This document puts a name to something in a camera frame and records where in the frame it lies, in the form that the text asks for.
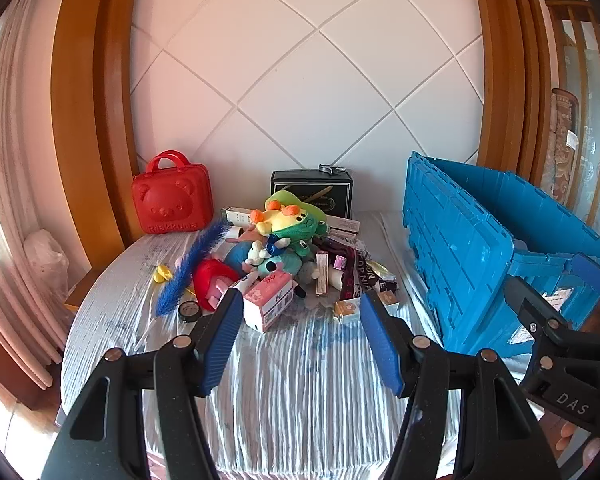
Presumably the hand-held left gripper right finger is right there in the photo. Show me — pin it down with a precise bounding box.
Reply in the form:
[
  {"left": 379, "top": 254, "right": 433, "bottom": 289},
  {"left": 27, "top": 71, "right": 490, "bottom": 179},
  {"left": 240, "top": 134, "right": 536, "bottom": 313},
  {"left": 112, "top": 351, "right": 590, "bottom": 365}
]
[{"left": 360, "top": 290, "right": 563, "bottom": 480}]

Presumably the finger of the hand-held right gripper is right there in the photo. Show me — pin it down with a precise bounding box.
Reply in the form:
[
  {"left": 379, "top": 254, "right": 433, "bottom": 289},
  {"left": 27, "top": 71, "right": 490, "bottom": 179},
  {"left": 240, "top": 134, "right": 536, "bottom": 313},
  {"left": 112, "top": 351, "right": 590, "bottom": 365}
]
[
  {"left": 504, "top": 276, "right": 573, "bottom": 348},
  {"left": 571, "top": 254, "right": 600, "bottom": 293}
]

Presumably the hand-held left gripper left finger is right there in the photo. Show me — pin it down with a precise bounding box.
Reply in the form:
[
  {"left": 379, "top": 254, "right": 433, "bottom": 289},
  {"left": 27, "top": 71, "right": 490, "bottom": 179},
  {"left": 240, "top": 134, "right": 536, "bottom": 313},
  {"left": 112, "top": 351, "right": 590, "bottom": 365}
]
[{"left": 40, "top": 289, "right": 245, "bottom": 480}]

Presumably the blue-bodied pig plush toy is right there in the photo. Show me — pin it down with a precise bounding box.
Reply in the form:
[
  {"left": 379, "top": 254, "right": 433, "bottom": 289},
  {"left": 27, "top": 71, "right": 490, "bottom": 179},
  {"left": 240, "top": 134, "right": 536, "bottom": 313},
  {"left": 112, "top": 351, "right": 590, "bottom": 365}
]
[{"left": 224, "top": 241, "right": 255, "bottom": 272}]

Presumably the blue plastic crate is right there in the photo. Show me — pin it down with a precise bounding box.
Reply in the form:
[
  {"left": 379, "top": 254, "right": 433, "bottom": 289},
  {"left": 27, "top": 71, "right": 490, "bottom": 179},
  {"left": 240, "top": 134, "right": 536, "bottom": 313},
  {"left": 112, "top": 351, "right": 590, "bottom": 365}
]
[{"left": 400, "top": 151, "right": 600, "bottom": 358}]

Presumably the person's right hand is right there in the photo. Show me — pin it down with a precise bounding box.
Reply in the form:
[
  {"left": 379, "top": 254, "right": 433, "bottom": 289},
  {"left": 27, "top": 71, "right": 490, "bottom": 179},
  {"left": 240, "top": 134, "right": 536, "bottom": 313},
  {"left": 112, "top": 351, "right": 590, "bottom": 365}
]
[{"left": 554, "top": 417, "right": 600, "bottom": 476}]

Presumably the small orange box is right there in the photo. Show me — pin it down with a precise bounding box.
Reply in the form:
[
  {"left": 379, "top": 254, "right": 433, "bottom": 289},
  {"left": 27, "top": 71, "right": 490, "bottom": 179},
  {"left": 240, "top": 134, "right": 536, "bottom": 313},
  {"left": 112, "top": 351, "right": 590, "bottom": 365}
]
[{"left": 332, "top": 297, "right": 363, "bottom": 322}]

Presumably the small brown box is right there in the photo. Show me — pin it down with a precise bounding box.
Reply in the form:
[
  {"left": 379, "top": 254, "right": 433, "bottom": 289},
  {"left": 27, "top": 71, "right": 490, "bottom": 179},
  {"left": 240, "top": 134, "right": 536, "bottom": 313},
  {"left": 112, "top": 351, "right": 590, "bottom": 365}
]
[{"left": 377, "top": 280, "right": 402, "bottom": 309}]

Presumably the pink cardboard box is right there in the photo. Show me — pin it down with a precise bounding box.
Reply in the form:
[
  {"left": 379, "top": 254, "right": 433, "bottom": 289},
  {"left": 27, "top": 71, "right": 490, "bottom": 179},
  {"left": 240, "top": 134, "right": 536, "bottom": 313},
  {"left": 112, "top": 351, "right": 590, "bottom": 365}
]
[{"left": 242, "top": 276, "right": 295, "bottom": 333}]

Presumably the red-bodied pig plush toy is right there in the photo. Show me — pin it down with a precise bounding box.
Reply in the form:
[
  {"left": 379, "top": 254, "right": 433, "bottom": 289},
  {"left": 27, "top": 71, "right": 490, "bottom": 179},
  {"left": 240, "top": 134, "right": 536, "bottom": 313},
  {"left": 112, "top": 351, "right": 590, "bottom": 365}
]
[{"left": 194, "top": 259, "right": 242, "bottom": 312}]

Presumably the white tube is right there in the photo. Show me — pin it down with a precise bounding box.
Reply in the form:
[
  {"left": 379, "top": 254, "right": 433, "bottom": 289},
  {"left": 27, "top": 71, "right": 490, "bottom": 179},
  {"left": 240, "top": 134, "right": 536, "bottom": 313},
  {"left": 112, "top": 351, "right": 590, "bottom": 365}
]
[{"left": 228, "top": 271, "right": 260, "bottom": 293}]

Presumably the gold foil packet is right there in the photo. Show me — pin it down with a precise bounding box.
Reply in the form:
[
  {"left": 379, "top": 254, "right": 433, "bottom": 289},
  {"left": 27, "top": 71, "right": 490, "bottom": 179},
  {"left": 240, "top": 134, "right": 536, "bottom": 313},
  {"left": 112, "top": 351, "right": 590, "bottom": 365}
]
[{"left": 365, "top": 260, "right": 396, "bottom": 282}]

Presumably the black printed ribbon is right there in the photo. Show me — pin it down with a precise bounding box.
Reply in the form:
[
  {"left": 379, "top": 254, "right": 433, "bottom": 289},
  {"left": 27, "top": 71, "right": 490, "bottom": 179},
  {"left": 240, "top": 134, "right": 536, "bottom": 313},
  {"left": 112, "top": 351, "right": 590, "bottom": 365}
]
[{"left": 325, "top": 245, "right": 378, "bottom": 302}]

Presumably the blue feather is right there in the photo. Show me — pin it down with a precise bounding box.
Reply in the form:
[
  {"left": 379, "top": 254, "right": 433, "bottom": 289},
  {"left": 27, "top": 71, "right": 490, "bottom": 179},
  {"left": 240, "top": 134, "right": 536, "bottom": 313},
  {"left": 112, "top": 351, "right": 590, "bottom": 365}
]
[{"left": 156, "top": 221, "right": 231, "bottom": 317}]

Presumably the slim beige box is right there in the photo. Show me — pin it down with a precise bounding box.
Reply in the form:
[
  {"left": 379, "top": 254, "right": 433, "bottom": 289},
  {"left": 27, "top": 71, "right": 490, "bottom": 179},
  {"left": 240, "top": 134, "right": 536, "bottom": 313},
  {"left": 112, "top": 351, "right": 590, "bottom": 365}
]
[{"left": 315, "top": 252, "right": 330, "bottom": 297}]

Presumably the yellow plastic toy wand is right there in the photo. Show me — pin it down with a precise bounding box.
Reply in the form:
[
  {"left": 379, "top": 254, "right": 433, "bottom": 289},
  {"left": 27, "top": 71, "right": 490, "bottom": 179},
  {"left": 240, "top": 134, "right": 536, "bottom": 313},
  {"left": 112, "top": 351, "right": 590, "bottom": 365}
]
[{"left": 152, "top": 264, "right": 198, "bottom": 298}]

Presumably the teal-bodied pig plush toy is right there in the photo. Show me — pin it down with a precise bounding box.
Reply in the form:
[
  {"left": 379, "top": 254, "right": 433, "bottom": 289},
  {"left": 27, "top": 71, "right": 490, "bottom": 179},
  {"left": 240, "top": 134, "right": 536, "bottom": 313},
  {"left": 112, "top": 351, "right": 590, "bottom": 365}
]
[{"left": 256, "top": 250, "right": 307, "bottom": 298}]

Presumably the small white plush toy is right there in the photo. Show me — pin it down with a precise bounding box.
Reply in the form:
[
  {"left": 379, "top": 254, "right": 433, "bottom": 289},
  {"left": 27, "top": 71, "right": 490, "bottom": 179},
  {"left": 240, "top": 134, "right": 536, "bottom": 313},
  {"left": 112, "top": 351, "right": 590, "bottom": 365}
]
[{"left": 244, "top": 235, "right": 292, "bottom": 267}]

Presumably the grey plush toy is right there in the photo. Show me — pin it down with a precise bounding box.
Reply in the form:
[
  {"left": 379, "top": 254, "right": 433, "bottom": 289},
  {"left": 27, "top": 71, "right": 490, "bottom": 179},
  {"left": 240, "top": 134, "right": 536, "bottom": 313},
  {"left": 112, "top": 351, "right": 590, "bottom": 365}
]
[{"left": 295, "top": 259, "right": 317, "bottom": 286}]

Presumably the dark slim box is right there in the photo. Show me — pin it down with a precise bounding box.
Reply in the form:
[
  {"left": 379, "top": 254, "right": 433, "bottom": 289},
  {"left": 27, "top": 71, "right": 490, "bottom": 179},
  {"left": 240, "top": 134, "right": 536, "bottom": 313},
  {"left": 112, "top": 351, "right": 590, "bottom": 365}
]
[{"left": 312, "top": 236, "right": 353, "bottom": 257}]

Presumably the white and green box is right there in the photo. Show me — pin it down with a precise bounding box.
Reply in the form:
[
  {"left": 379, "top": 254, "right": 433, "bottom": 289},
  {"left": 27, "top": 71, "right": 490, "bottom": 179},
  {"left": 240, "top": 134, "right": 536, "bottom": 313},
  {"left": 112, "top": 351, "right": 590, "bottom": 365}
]
[{"left": 221, "top": 206, "right": 257, "bottom": 228}]

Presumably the rolled patterned carpet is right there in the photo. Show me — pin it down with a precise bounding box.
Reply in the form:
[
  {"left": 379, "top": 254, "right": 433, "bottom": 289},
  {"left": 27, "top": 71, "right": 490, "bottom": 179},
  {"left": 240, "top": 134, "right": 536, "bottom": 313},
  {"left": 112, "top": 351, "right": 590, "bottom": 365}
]
[{"left": 540, "top": 89, "right": 581, "bottom": 207}]

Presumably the yellow duck plush toy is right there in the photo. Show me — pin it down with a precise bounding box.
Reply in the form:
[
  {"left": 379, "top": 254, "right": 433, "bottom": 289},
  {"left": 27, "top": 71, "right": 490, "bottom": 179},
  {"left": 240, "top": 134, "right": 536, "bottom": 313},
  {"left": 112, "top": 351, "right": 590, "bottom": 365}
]
[{"left": 251, "top": 202, "right": 329, "bottom": 257}]

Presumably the red bear-face case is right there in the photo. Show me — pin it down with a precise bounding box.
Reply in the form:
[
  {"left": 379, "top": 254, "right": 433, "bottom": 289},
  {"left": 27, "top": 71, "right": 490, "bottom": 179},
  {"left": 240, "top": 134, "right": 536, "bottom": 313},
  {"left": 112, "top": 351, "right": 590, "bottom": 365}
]
[{"left": 132, "top": 150, "right": 213, "bottom": 234}]

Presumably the wooden stool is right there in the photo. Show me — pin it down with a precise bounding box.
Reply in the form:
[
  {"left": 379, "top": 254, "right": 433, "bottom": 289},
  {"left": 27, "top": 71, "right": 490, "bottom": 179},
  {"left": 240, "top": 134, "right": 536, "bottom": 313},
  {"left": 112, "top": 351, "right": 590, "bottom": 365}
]
[{"left": 64, "top": 266, "right": 104, "bottom": 312}]

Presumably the lime green plush toy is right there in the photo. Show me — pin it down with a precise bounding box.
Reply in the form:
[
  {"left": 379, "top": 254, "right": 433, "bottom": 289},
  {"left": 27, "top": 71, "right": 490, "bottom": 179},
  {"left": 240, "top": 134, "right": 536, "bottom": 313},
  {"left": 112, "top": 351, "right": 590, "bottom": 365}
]
[{"left": 264, "top": 188, "right": 327, "bottom": 217}]

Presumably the black gift box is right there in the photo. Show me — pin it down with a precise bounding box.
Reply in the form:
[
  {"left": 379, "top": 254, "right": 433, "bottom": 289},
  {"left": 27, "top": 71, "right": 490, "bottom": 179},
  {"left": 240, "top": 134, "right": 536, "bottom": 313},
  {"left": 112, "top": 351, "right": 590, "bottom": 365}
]
[{"left": 271, "top": 169, "right": 356, "bottom": 221}]

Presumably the wooden framed glass partition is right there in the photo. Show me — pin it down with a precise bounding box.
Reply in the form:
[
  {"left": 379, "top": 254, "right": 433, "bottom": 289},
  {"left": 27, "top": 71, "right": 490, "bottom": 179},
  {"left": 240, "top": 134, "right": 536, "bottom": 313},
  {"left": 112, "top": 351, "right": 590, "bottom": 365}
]
[{"left": 545, "top": 0, "right": 600, "bottom": 258}]

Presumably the clear plastic bag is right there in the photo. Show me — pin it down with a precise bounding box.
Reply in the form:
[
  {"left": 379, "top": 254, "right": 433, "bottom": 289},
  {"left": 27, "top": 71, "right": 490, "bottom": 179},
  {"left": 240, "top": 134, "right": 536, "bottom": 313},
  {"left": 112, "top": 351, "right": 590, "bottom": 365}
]
[{"left": 22, "top": 230, "right": 71, "bottom": 297}]

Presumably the pink curtain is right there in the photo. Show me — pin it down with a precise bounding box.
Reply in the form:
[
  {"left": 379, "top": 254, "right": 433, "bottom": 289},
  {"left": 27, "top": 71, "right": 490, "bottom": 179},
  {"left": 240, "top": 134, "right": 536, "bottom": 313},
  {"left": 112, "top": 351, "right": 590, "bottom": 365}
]
[{"left": 0, "top": 0, "right": 72, "bottom": 391}]

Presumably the wooden wall trim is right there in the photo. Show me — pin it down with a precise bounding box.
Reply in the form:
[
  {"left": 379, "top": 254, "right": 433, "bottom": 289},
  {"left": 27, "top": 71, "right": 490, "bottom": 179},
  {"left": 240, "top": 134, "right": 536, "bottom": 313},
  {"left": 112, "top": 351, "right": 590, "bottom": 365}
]
[
  {"left": 50, "top": 0, "right": 147, "bottom": 271},
  {"left": 467, "top": 0, "right": 553, "bottom": 196}
]

